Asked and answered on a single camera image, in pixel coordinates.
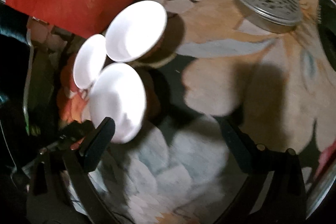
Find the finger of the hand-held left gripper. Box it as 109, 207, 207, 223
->
38, 120, 97, 159

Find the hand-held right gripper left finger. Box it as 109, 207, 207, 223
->
29, 116, 117, 224

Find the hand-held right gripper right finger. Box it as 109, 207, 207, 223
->
219, 118, 307, 224

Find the white bowl with red outside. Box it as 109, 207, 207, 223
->
89, 63, 162, 144
73, 34, 107, 89
105, 0, 184, 68

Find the dark teal blanket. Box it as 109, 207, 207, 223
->
0, 2, 30, 47

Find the black slipper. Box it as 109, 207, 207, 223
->
318, 0, 336, 69

